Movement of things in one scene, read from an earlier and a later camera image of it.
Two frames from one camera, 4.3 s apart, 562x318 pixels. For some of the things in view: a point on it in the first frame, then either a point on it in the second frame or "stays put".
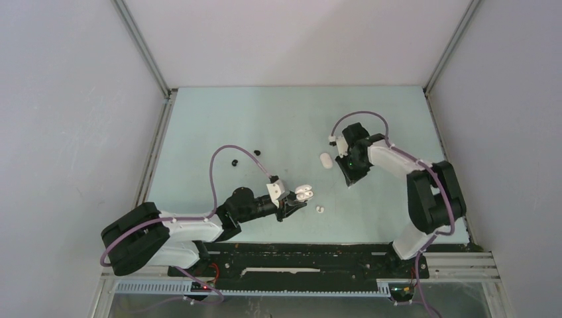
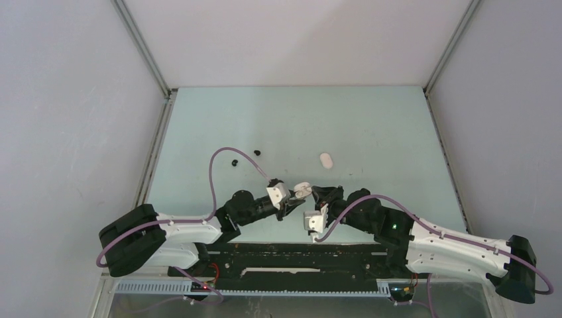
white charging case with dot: (303, 192) stays put
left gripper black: (287, 207) stays put
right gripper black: (350, 176) → (327, 196)
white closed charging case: (326, 160) stays put
